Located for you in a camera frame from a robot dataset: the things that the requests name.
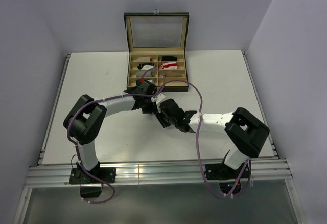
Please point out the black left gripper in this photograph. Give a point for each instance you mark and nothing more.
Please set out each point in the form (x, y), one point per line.
(151, 109)

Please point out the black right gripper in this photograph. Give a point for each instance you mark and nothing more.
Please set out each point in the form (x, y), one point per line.
(159, 114)

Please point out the brown ribbed sock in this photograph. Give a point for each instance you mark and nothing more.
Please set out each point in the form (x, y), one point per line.
(173, 74)

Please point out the red white striped sock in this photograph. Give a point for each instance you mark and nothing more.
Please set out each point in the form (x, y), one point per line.
(169, 65)

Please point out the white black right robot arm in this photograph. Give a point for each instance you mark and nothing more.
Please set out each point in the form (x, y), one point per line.
(246, 131)

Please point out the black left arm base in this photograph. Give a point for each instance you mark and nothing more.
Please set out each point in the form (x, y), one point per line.
(98, 176)

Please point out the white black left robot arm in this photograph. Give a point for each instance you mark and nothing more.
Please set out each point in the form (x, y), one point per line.
(84, 121)

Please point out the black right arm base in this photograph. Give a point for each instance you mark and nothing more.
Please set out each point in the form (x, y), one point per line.
(220, 172)

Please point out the rolled grey sock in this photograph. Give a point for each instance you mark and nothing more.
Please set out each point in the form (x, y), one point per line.
(145, 74)

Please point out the rolled black white sock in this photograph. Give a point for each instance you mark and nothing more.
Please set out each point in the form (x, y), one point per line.
(146, 66)

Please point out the black compartment storage box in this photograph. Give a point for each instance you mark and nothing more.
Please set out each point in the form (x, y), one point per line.
(152, 35)

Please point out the aluminium table frame rail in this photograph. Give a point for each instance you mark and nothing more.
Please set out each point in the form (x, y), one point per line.
(174, 172)

